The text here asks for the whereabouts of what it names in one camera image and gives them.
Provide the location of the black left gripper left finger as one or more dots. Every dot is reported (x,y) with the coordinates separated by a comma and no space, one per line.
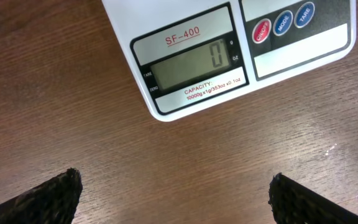
(54,201)

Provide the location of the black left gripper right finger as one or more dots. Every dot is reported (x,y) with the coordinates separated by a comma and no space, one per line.
(292,202)

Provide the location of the white digital kitchen scale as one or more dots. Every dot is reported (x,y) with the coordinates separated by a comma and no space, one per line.
(189,55)

